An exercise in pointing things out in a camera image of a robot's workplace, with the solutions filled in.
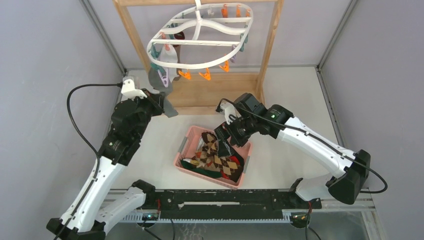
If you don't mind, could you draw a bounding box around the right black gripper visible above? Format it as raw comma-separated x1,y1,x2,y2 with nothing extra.
214,114,258,158

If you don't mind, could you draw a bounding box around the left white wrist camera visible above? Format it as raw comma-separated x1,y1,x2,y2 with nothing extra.
120,76,148,100

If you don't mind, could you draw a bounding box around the dark green sock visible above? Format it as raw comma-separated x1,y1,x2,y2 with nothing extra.
180,158,222,179

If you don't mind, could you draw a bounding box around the white grey sock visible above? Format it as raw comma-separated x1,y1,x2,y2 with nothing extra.
158,44,178,64

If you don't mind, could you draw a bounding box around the white round clip hanger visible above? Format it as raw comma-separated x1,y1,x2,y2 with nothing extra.
146,0,254,87

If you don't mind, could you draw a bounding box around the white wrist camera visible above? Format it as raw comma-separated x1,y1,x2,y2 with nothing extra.
120,76,148,100
215,100,241,125

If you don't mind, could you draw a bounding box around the taupe striped cuff sock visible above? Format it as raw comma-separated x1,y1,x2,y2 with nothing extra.
172,31,185,82

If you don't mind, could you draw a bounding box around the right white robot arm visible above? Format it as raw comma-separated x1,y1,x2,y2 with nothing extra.
214,93,371,208

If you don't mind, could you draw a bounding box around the pink plastic basket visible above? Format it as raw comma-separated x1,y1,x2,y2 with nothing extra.
173,125,252,190

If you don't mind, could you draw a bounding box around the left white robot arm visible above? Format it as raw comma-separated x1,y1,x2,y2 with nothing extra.
46,89,165,240

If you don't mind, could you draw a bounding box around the wooden hanger stand frame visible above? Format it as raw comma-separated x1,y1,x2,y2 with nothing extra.
113,0,284,115

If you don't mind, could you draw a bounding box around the dark brown argyle sock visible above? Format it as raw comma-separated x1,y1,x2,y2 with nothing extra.
200,131,242,180

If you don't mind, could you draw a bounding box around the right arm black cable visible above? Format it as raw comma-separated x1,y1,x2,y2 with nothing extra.
216,98,388,195

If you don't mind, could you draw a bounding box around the white slotted cable duct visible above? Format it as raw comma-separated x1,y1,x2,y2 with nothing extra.
118,212,292,224

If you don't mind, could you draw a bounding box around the black sock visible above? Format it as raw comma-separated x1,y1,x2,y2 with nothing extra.
229,151,245,183

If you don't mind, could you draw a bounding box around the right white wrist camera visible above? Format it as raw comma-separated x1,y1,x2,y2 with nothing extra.
215,100,241,125

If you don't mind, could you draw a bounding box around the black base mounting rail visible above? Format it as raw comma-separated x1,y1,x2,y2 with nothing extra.
140,189,322,219

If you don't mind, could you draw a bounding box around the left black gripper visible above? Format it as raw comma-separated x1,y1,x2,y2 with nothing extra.
130,88,166,140

